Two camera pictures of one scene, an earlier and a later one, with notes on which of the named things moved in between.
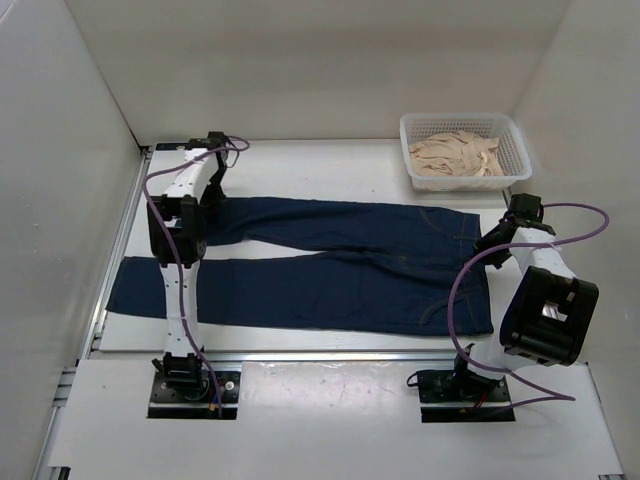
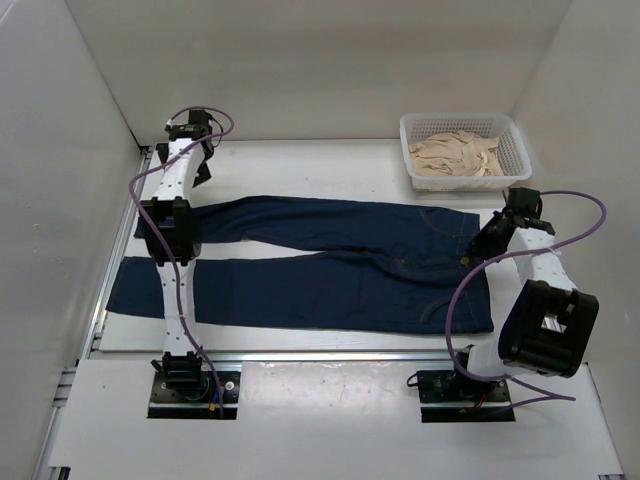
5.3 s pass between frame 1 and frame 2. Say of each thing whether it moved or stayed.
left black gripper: moved
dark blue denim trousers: stayed
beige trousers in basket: stayed
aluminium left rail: stayed
